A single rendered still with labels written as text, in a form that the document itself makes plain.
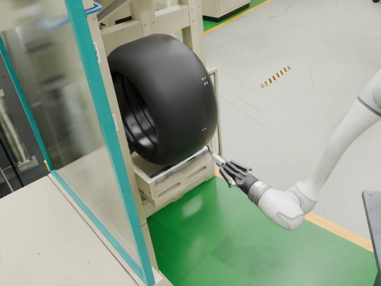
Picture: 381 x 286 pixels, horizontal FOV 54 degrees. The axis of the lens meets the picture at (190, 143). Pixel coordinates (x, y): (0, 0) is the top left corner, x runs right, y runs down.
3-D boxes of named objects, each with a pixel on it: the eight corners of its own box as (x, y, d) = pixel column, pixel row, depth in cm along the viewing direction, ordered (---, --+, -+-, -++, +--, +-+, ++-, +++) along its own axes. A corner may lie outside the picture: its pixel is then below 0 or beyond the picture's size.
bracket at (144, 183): (152, 200, 162) (148, 184, 157) (108, 160, 189) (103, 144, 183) (159, 196, 164) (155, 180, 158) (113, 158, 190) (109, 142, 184)
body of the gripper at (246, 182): (263, 176, 144) (245, 163, 149) (248, 187, 140) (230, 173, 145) (261, 189, 149) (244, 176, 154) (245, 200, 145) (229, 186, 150)
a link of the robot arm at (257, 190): (258, 195, 136) (246, 186, 139) (255, 211, 142) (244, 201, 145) (275, 183, 140) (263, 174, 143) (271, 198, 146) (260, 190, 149)
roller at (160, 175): (147, 186, 167) (152, 188, 163) (143, 178, 166) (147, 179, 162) (206, 152, 183) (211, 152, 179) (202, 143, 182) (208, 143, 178)
